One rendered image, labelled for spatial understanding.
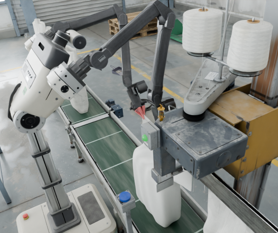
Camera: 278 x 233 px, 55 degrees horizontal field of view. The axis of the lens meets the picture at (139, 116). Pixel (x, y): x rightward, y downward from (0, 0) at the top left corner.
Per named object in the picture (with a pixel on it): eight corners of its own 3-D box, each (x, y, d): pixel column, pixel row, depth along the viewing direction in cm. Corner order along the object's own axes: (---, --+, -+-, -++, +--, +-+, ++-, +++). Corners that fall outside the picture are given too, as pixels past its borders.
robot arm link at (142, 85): (123, 81, 168) (123, 78, 159) (140, 74, 168) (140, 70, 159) (131, 98, 167) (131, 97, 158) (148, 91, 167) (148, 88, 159)
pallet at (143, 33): (109, 33, 699) (108, 28, 691) (149, 25, 741) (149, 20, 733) (122, 41, 637) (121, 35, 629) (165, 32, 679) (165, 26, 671)
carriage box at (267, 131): (201, 150, 137) (205, 97, 120) (248, 128, 150) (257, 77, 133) (237, 180, 119) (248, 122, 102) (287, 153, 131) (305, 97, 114)
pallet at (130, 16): (108, 22, 683) (107, 17, 675) (149, 15, 722) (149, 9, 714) (119, 29, 620) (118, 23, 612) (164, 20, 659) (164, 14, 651)
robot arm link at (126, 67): (118, 21, 171) (117, 14, 160) (127, 21, 171) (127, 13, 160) (123, 88, 168) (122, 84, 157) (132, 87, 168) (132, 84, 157)
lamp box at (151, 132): (142, 141, 112) (140, 124, 107) (151, 137, 114) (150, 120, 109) (151, 151, 107) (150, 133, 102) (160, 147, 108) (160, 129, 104)
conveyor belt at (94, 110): (35, 67, 452) (33, 62, 447) (57, 62, 467) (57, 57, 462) (75, 132, 286) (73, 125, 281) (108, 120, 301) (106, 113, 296)
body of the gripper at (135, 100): (148, 102, 160) (142, 91, 161) (133, 107, 156) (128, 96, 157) (144, 106, 166) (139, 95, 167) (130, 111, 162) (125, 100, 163)
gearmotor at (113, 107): (102, 109, 325) (100, 98, 317) (113, 106, 330) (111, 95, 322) (112, 120, 302) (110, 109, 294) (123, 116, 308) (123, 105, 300)
